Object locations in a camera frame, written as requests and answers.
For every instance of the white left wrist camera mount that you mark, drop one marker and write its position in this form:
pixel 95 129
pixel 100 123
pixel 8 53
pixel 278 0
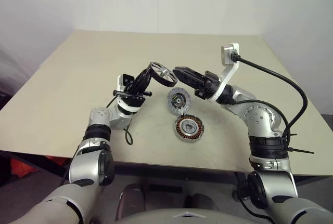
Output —
pixel 122 81

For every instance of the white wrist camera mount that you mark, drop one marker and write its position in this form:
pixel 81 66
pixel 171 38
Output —
pixel 122 81
pixel 227 72

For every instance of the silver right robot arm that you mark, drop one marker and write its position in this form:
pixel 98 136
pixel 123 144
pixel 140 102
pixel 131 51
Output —
pixel 262 122

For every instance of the black ring wheel part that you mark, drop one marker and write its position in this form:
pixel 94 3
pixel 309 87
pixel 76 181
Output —
pixel 165 73

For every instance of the motor stator with copper windings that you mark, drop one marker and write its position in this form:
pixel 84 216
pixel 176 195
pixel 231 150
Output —
pixel 190 128

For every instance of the silver motor cover with circuit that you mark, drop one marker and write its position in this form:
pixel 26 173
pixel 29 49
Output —
pixel 179 100

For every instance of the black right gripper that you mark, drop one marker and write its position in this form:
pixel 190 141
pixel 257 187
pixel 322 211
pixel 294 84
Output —
pixel 208 86

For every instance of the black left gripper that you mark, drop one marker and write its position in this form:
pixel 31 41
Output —
pixel 132 91

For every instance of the grey robot torso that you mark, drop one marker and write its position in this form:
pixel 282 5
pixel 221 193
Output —
pixel 192 216

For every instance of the dark rounded shape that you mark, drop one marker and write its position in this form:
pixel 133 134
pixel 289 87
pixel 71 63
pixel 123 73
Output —
pixel 131 200

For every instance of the black table frame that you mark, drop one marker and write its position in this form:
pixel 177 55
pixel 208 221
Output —
pixel 39 163

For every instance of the red object under table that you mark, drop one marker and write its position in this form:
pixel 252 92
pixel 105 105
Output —
pixel 23 168

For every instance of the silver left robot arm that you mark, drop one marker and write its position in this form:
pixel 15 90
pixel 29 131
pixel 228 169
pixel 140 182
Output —
pixel 88 161

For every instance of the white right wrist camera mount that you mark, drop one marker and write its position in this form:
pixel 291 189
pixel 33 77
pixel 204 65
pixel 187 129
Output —
pixel 227 72

